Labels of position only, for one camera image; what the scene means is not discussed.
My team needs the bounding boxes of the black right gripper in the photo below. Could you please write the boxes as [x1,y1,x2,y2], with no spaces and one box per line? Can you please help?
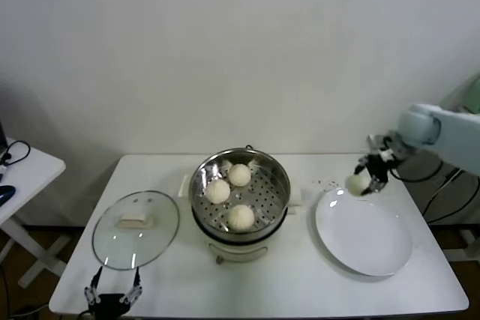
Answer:
[354,154,393,196]

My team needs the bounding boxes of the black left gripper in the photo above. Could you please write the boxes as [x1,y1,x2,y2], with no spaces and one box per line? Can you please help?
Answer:
[84,266,143,320]

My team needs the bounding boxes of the white steamed baozi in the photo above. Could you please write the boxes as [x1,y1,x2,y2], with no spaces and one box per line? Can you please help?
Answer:
[345,173,371,196]
[226,204,257,233]
[205,179,232,205]
[227,163,252,187]

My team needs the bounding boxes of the stainless steel steamer basket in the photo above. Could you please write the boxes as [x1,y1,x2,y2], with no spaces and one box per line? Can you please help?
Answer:
[188,147,292,241]

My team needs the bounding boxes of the white round plate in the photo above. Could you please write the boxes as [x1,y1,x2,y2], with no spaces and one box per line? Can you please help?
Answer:
[313,187,414,277]

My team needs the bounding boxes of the cream electric cooker base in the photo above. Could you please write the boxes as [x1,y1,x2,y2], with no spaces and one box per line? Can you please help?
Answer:
[178,175,303,265]

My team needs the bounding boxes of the pale green object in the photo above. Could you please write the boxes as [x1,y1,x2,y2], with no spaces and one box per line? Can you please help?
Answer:
[455,74,480,115]

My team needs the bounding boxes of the white folding side table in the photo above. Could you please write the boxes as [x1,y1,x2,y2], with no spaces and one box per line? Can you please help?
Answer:
[0,136,67,289]

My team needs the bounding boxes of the blue computer mouse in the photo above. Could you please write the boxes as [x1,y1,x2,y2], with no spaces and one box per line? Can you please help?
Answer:
[0,184,17,205]

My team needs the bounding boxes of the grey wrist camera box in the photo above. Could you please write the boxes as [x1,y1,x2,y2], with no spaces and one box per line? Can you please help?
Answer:
[374,142,401,163]

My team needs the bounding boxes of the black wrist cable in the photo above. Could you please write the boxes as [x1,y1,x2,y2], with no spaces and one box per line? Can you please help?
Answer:
[389,154,444,184]

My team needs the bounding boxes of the glass lid with cream handle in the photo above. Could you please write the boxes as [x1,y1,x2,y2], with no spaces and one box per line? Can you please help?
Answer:
[91,190,181,271]

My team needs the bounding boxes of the black background cable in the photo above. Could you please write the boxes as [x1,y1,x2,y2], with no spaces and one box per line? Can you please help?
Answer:
[424,168,480,224]

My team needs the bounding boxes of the thin black looped cable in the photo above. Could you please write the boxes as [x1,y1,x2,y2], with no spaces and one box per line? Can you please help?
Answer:
[0,139,32,166]

